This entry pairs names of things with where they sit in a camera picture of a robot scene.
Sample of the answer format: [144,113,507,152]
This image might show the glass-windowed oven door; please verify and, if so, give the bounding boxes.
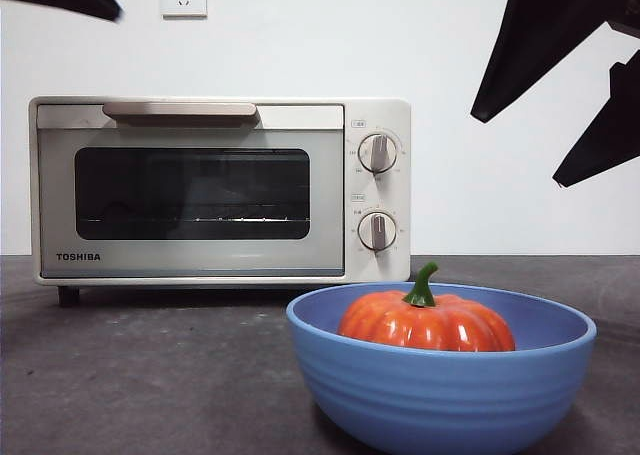
[37,103,346,280]

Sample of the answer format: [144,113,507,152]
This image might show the orange toy pumpkin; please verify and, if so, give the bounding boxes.
[337,262,517,352]

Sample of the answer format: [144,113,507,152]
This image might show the blue ribbed bowl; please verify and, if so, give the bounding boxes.
[286,282,598,455]

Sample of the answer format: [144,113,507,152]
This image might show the beige oven knob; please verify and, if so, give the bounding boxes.
[358,212,400,252]
[358,133,400,174]

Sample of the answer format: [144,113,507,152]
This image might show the white Toshiba toaster oven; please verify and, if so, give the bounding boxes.
[28,96,413,308]

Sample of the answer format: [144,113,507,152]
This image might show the metal oven wire rack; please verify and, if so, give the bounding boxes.
[82,216,309,225]

